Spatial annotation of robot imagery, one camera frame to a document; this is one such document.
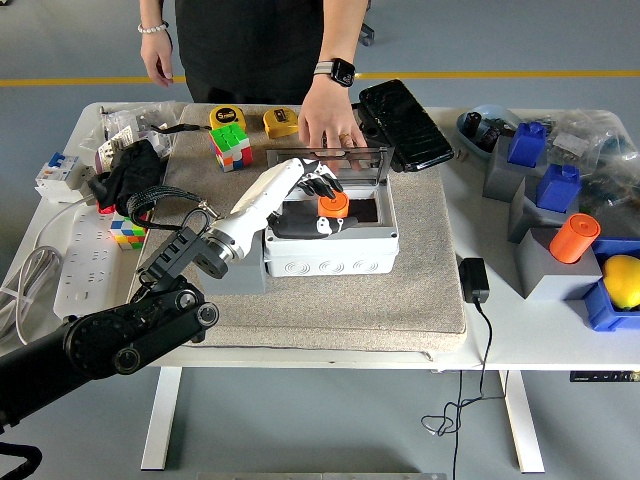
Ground blue plastic bin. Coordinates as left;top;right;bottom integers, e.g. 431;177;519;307
582;237;640;332

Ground white table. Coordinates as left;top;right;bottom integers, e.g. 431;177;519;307
0;102;640;474

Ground white power strip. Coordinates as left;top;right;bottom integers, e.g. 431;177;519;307
53;205;144;319

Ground white power cable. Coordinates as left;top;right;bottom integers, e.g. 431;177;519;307
0;197;96;346

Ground yellow round tape measure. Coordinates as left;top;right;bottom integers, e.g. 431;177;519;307
208;105;246;132

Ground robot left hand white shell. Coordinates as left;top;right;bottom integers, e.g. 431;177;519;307
212;157;359;259

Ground light blue bowl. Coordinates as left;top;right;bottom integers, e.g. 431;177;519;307
456;103;524;161

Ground grey battery holder block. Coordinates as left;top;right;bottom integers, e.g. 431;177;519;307
198;234;269;296
517;227;604;302
482;134;549;204
507;177;584;245

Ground person's right hand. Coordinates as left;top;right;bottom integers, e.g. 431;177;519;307
140;29;175;89

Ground orange cylinder battery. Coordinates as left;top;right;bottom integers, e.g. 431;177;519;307
548;212;603;265
317;192;350;220

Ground black adapter cord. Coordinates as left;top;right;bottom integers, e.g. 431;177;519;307
420;297;507;480

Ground blue block battery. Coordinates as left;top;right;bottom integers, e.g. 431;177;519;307
507;121;549;169
535;163;584;214

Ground clear plastic bags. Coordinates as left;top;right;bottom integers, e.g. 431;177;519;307
79;99;181;156
539;107;640;241

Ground black smartwatch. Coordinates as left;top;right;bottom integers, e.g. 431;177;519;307
313;57;357;90

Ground yellow lemon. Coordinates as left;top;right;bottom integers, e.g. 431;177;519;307
601;254;640;311

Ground person's torso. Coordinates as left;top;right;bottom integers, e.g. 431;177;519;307
174;0;334;106

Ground yellow square tape measure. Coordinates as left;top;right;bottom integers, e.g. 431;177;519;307
263;107;301;140

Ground black table control panel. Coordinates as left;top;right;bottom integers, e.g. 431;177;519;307
569;369;640;384

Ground large Rubik's cube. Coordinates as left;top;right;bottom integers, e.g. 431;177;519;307
208;123;254;173

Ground grey plastic junction box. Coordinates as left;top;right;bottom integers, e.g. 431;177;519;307
262;184;401;277

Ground white circuit breaker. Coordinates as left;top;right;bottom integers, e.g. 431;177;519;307
34;151;96;204

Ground person's left hand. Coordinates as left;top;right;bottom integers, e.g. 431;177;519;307
298;77;369;172

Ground small Rubik's cube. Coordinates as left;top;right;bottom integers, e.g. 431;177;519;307
108;212;151;250

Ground transparent hinged box lid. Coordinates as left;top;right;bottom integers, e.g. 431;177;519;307
264;146;390;187

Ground black cloth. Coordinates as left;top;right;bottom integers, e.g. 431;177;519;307
88;139;169;216

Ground grey-brown mat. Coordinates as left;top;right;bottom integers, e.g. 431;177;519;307
132;103;469;354

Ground black power adapter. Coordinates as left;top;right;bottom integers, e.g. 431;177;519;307
458;256;491;305

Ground black wrist strap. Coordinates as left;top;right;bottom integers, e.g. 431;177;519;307
149;122;214;135

